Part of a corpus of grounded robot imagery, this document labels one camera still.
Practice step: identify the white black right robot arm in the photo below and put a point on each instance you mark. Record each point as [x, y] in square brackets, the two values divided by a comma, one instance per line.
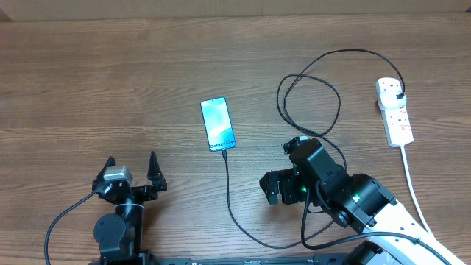
[357, 201]

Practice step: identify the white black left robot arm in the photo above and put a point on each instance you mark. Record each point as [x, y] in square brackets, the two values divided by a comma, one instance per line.
[119, 234]

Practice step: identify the white power strip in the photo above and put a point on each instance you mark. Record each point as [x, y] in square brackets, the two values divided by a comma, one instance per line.
[396, 122]

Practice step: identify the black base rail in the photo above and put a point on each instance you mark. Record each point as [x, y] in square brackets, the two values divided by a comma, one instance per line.
[317, 259]

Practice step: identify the Samsung Galaxy smartphone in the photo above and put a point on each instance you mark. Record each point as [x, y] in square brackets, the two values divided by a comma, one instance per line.
[218, 126]

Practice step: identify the white charger plug adapter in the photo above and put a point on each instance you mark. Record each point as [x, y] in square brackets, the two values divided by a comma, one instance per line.
[391, 100]

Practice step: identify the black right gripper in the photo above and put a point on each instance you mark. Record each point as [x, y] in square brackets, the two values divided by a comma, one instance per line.
[287, 179]

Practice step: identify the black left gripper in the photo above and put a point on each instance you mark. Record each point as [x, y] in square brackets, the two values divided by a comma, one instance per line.
[154, 175]

